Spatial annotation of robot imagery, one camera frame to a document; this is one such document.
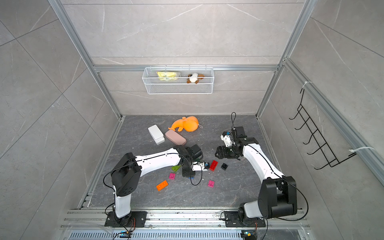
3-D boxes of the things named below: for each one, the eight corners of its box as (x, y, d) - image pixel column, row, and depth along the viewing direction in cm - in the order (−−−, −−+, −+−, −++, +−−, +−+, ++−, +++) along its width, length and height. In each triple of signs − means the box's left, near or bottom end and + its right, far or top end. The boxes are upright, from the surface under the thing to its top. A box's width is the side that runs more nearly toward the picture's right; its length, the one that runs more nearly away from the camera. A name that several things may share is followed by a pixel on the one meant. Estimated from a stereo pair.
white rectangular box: (157, 145, 104) (156, 141, 100) (149, 131, 112) (147, 127, 108) (165, 141, 106) (164, 137, 102) (157, 127, 114) (155, 123, 110)
